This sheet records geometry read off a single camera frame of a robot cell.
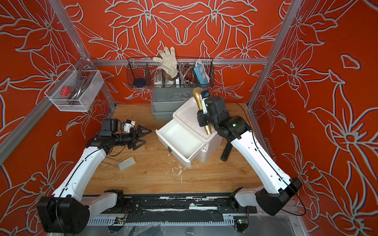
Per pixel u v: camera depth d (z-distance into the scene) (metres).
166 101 0.97
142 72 0.99
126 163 0.87
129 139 0.66
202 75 0.88
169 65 0.90
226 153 0.89
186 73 0.83
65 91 0.71
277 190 0.37
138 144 0.74
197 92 0.67
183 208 0.73
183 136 0.81
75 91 0.76
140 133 0.67
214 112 0.49
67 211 0.38
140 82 1.01
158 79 0.94
